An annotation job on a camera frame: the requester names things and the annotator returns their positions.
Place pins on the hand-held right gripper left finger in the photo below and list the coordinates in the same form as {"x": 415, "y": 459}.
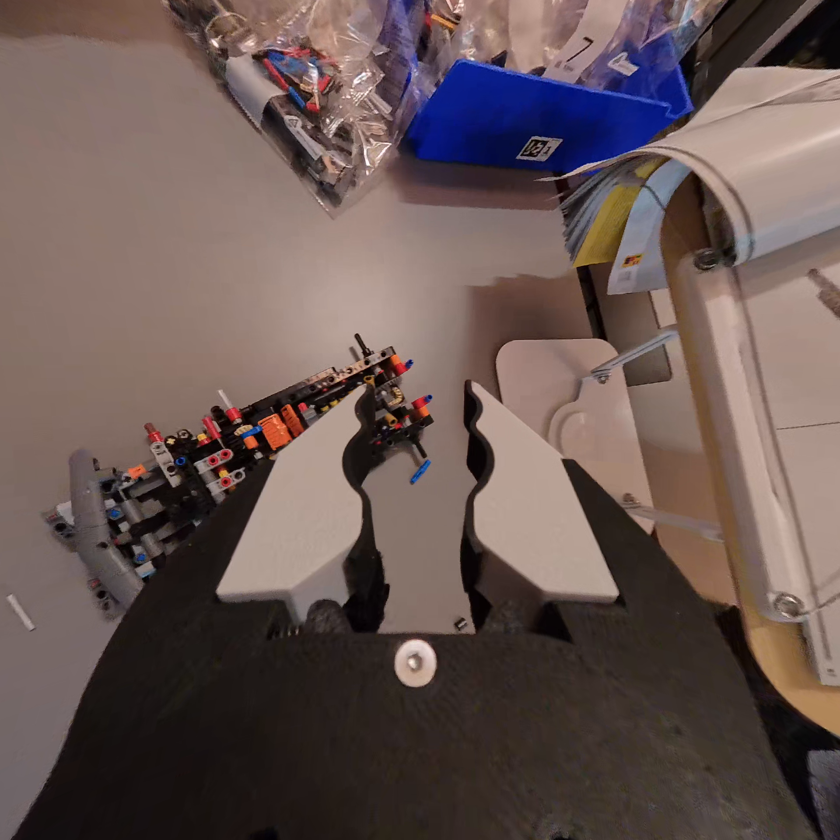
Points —
{"x": 302, "y": 518}

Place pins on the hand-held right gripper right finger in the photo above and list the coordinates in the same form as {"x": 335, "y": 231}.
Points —
{"x": 538, "y": 525}

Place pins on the partly built lego car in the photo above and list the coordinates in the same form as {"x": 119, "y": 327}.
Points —
{"x": 164, "y": 472}

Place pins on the blue parts bin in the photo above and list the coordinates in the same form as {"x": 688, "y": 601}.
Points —
{"x": 525, "y": 118}

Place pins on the clear bag of lego parts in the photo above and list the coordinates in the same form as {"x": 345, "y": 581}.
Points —
{"x": 295, "y": 85}

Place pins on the blue lego pin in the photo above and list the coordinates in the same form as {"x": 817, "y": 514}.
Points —
{"x": 420, "y": 471}

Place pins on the small white tube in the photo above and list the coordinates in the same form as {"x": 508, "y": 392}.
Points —
{"x": 19, "y": 612}

